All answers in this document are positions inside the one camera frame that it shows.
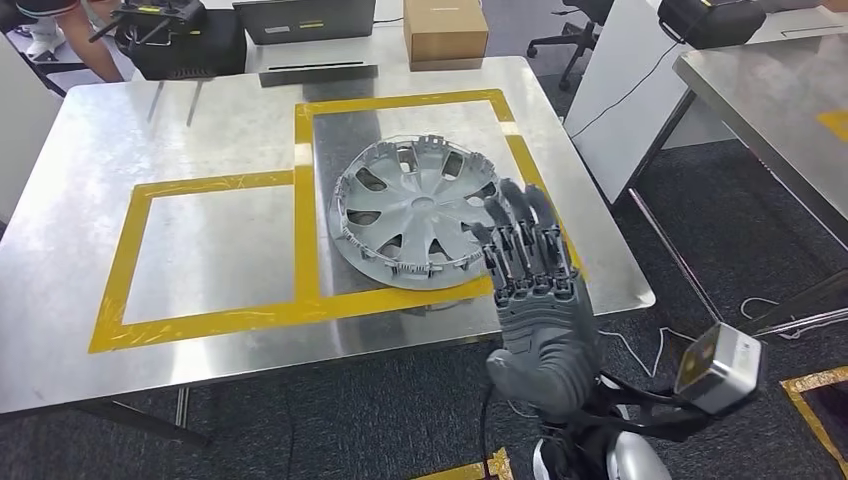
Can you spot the yellow floor tape mark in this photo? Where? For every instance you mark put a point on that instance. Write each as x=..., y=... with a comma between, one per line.
x=464, y=472

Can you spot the black office chair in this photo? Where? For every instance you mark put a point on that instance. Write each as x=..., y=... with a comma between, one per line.
x=576, y=33

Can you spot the silver plastic wheel hubcap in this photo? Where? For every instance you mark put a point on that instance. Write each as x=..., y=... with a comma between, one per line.
x=411, y=212

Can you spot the brown cardboard box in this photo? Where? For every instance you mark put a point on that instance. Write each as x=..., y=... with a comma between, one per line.
x=444, y=30

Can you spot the black remote controller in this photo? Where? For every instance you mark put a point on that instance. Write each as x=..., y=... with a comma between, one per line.
x=159, y=10

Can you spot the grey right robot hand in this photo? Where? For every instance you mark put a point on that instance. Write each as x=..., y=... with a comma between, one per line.
x=536, y=311

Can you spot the black equipment bag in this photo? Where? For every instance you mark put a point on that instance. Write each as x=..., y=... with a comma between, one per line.
x=192, y=53

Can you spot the yellow tape on workbench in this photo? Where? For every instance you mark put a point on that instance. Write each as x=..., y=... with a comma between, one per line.
x=305, y=232

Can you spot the black equipment case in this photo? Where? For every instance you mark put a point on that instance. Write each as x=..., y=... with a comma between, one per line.
x=712, y=20

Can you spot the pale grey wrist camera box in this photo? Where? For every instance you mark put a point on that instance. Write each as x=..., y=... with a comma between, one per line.
x=722, y=368

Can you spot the steel workbench table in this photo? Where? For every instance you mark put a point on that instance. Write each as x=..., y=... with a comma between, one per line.
x=199, y=119

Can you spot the person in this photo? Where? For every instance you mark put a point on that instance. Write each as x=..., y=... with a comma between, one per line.
x=93, y=46

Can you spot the yellow tape patch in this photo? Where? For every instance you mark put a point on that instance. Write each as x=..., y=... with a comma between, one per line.
x=835, y=124

